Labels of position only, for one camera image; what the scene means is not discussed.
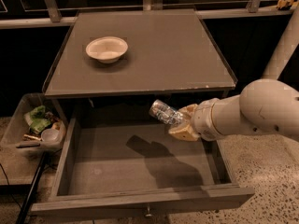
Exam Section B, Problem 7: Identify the small clear plastic cup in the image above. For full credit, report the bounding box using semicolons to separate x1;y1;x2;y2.
41;129;59;142

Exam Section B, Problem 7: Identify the metal window railing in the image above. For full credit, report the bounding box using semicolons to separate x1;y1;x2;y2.
0;0;296;28

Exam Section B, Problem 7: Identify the clear plastic bin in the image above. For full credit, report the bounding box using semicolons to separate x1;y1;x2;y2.
1;93;66;156

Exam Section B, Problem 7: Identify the silver redbull can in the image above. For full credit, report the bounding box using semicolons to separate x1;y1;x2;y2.
149;100;184;125

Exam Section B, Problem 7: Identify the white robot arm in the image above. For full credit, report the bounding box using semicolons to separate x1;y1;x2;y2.
168;12;299;141

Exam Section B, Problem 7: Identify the open grey top drawer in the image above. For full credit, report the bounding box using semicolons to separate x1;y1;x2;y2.
32;113;254;221

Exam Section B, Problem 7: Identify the green snack bag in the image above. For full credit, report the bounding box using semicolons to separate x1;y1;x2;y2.
23;105;51;134

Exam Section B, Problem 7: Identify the metal drawer knob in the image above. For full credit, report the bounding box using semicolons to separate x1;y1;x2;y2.
144;207;153;218

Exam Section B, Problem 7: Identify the yellow object on ledge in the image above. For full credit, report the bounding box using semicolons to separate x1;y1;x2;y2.
277;0;298;10

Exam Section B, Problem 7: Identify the black pole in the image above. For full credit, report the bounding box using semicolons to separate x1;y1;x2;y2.
15;152;49;224

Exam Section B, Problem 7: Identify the black cable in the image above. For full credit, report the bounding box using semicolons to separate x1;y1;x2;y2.
0;162;22;210

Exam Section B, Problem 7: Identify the grey wooden cabinet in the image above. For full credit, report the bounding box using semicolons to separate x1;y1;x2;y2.
41;8;238;129

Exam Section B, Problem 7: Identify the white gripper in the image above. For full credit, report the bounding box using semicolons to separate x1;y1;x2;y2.
168;98;224;141

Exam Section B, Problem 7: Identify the white paper bowl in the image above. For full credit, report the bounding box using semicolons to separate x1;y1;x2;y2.
85;36;128;63

